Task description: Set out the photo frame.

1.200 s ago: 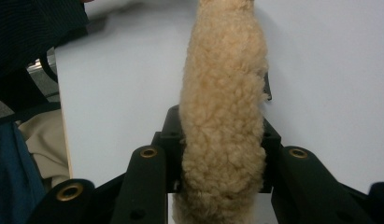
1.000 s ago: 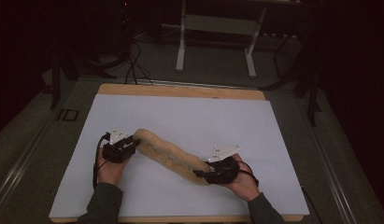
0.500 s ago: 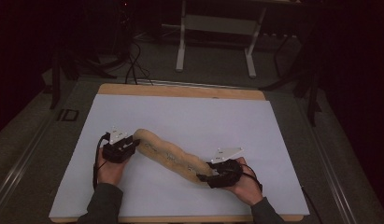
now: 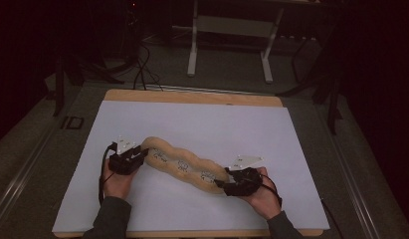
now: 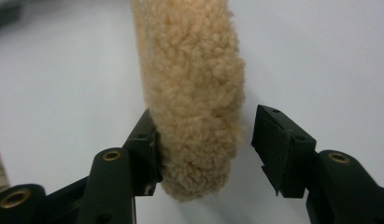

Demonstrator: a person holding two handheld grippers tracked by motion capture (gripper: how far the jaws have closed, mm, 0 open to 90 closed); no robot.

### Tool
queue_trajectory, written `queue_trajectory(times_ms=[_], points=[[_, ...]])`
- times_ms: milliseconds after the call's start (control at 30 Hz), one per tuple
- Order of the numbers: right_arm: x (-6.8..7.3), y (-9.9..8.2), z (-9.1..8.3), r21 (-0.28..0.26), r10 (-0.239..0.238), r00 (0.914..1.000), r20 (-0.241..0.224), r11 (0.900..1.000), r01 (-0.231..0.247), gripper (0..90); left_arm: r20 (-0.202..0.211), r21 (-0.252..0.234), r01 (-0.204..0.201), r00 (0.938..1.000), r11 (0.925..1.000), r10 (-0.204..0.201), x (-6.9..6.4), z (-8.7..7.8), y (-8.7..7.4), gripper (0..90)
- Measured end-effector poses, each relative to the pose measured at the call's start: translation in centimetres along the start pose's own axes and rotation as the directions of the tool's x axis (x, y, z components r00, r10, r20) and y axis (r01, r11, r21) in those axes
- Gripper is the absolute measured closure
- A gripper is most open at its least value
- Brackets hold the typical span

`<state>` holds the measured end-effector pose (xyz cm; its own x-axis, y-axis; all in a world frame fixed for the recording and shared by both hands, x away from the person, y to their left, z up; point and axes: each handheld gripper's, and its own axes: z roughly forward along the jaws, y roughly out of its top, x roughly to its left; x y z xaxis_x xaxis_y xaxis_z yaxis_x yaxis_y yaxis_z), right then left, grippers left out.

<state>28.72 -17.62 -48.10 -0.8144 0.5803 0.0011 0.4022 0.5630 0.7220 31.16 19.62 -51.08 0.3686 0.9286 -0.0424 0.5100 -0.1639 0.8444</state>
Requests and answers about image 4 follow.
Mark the tan folding case black lining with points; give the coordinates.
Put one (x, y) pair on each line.
(188, 166)

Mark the person's left hand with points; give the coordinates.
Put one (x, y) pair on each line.
(117, 184)

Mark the person's right hand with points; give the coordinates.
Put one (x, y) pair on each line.
(266, 199)

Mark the black stand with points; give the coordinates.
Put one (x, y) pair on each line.
(59, 86)
(333, 106)

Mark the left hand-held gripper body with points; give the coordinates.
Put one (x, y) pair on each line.
(122, 162)

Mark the metal floor rail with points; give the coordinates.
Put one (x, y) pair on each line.
(23, 172)
(354, 186)

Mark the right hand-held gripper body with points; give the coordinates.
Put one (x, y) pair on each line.
(246, 182)

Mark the white table mat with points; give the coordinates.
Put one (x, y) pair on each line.
(178, 122)

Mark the white metal desk frame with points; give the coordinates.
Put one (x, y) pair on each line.
(192, 59)

